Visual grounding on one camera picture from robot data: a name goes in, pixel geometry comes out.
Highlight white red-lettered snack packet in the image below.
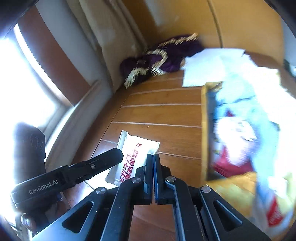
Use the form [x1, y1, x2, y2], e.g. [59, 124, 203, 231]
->
[105, 131, 160, 186]

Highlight red and white snack bag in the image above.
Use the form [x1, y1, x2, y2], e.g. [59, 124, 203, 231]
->
[212, 111, 292, 232]

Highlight blue terry towel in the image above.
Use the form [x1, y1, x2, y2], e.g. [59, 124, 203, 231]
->
[213, 76, 279, 186]

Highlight white paper sheets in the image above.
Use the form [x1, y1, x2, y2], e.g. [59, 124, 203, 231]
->
[181, 48, 257, 87]

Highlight purple velvet gold-fringed cloth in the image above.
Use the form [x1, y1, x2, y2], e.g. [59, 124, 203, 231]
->
[120, 33, 204, 88]

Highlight beige curtain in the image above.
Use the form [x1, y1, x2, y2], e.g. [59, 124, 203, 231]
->
[67, 1, 147, 91]

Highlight wooden wardrobe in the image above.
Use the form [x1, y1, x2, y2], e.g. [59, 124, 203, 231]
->
[123, 0, 284, 63]

